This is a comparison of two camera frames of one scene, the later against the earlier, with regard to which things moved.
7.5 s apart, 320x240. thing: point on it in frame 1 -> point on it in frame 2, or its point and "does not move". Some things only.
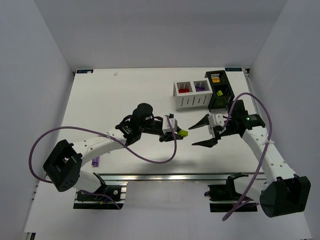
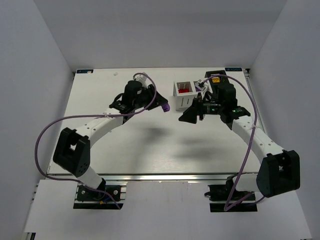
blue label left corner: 83,71 does not move
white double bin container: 192,94 does not move
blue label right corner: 233,69 does not move
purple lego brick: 95,162 -> 166,107
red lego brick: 183,90 does not move
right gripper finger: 209,143 -> 190,115
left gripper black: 164,136 -> 149,98
